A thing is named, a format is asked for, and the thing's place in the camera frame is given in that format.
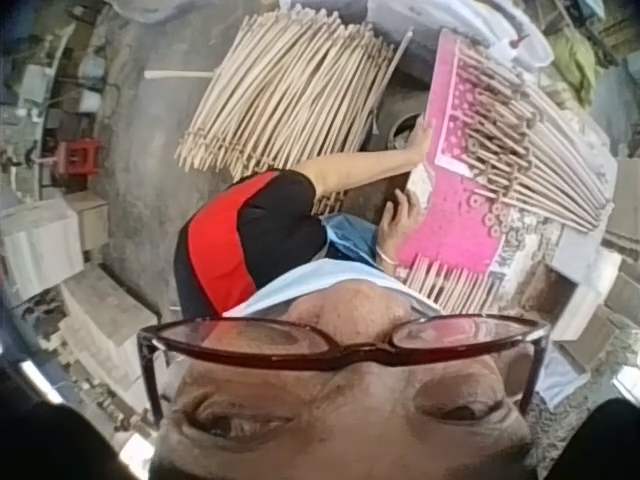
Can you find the pile of sticks with rings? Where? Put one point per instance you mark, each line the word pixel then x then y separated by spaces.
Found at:
pixel 530 135

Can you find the red plastic stool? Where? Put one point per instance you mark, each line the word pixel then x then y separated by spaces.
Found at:
pixel 76 157

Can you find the round dark bowl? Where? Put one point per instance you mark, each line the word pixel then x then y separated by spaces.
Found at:
pixel 404 131

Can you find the green cloth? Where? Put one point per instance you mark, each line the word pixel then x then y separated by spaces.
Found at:
pixel 580 60

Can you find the pink patterned board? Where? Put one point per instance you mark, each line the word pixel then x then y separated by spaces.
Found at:
pixel 450 225

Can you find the long wooden stick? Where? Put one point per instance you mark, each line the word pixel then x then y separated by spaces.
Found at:
pixel 392 65

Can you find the person's right hand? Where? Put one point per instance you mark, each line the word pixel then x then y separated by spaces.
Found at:
pixel 397 227

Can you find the pile of plain wooden sticks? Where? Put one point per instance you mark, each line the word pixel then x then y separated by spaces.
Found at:
pixel 285 90

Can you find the white flat stick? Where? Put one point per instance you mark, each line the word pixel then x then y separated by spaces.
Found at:
pixel 180 75

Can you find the stack of pale boards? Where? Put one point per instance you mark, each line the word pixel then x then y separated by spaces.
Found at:
pixel 75 280

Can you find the row of short wooden sticks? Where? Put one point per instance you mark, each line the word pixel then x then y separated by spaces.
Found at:
pixel 450 285

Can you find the person's legs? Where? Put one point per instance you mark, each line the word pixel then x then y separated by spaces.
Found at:
pixel 350 235

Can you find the white plastic tub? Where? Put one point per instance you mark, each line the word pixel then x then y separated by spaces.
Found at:
pixel 500 30

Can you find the person's left hand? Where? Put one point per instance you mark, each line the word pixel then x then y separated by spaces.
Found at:
pixel 417 142

